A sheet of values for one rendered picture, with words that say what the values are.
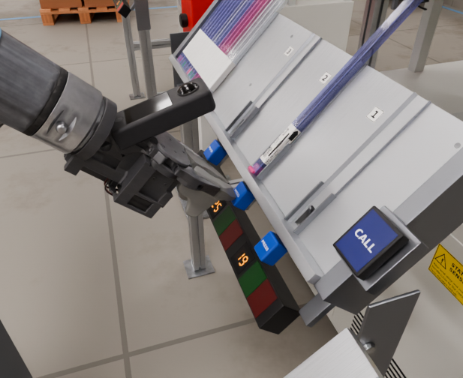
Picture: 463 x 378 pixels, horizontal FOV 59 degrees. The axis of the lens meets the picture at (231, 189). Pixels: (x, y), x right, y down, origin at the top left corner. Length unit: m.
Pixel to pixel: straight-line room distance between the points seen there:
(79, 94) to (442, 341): 0.70
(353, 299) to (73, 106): 0.32
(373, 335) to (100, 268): 1.16
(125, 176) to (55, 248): 1.12
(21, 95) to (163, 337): 0.94
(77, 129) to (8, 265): 1.20
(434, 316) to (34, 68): 0.71
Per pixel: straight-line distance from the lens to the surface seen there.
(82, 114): 0.42
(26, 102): 0.41
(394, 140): 0.45
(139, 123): 0.44
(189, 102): 0.43
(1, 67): 0.41
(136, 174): 0.45
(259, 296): 0.48
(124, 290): 1.37
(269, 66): 0.66
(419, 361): 0.91
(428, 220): 0.40
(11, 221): 1.77
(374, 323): 0.38
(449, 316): 0.79
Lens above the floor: 1.03
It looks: 37 degrees down
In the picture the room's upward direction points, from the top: straight up
